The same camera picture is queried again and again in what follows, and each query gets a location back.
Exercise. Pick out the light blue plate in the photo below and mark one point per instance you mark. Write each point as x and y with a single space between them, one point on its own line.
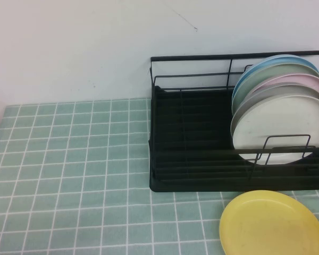
258 67

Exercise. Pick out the grey plate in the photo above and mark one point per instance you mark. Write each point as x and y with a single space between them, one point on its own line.
281 90

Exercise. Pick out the white plate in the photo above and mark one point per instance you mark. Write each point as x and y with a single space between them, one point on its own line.
276 122

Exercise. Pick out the pale green plate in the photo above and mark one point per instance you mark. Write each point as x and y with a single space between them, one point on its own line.
281 70

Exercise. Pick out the yellow plate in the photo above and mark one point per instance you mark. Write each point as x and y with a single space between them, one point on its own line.
268 225

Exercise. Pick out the pink plate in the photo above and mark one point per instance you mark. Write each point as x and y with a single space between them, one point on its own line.
308 79

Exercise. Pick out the green tile pattern tablecloth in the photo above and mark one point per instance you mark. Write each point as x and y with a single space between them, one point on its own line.
69 172

